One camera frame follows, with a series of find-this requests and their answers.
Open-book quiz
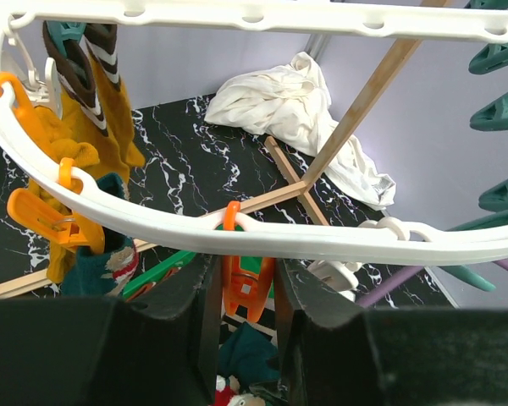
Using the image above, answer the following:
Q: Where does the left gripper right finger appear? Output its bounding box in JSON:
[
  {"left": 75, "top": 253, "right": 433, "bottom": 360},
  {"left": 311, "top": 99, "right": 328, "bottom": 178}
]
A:
[{"left": 274, "top": 259, "right": 508, "bottom": 405}]

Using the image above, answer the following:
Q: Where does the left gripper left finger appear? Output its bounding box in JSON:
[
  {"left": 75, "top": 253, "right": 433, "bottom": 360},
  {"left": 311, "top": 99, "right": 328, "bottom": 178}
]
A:
[{"left": 0, "top": 255, "right": 222, "bottom": 405}]

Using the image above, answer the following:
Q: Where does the dark teal sock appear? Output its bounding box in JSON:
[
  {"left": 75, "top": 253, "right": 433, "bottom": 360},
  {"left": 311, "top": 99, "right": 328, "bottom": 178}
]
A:
[{"left": 217, "top": 323, "right": 280, "bottom": 390}]

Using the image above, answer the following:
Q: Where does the santa character sock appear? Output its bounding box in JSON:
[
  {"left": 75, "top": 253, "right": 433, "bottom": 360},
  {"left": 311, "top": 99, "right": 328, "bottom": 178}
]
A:
[{"left": 61, "top": 173, "right": 140, "bottom": 299}]

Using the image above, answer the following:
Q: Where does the orange clip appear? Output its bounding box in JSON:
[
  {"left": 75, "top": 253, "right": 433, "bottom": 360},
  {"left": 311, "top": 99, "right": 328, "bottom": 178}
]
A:
[{"left": 214, "top": 201, "right": 276, "bottom": 325}]

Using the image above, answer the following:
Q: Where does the yellow-orange clip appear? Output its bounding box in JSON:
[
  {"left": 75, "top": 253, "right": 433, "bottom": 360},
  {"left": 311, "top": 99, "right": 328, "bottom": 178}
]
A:
[
  {"left": 6, "top": 156, "right": 106, "bottom": 251},
  {"left": 0, "top": 72, "right": 43, "bottom": 143}
]

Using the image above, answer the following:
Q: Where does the white oval clip hanger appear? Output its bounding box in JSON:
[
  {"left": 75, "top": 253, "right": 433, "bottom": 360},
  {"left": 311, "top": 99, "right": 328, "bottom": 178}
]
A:
[{"left": 0, "top": 1, "right": 508, "bottom": 266}]

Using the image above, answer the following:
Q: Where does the mustard striped sock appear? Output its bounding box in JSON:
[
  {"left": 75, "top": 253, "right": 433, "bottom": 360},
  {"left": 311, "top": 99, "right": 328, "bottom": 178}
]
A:
[
  {"left": 42, "top": 21, "right": 108, "bottom": 178},
  {"left": 85, "top": 24, "right": 146, "bottom": 182}
]

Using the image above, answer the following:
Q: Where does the white plastic clip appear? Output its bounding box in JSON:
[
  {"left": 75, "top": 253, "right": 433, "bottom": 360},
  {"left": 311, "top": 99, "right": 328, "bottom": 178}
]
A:
[{"left": 0, "top": 14, "right": 63, "bottom": 118}]

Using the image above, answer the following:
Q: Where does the teal clip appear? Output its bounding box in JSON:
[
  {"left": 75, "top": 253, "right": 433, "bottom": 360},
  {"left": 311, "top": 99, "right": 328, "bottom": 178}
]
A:
[{"left": 47, "top": 21, "right": 86, "bottom": 58}]

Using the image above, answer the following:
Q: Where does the black striped sock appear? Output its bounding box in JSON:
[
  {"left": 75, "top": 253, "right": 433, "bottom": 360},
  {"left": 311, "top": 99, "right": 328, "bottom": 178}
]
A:
[{"left": 218, "top": 316, "right": 280, "bottom": 394}]

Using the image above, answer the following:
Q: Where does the brown orange striped sock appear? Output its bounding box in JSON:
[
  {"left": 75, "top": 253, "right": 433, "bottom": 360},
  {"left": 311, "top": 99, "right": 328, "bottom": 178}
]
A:
[{"left": 125, "top": 267, "right": 180, "bottom": 302}]

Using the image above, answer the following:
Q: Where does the black marbled mat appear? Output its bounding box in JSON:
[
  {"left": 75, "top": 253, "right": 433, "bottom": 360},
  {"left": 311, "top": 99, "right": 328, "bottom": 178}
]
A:
[{"left": 0, "top": 96, "right": 454, "bottom": 308}]

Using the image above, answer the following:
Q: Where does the white crumpled cloth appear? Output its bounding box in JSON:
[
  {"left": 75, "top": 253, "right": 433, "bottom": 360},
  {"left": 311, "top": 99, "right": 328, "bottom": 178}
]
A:
[{"left": 205, "top": 52, "right": 396, "bottom": 210}]

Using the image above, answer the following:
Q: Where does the wooden clothes rack frame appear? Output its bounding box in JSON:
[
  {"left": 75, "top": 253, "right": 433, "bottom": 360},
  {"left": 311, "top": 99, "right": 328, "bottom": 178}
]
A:
[{"left": 0, "top": 0, "right": 448, "bottom": 300}]

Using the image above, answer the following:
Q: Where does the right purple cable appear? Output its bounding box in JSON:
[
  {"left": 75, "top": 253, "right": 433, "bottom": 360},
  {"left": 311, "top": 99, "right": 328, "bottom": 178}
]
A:
[{"left": 355, "top": 258, "right": 508, "bottom": 309}]

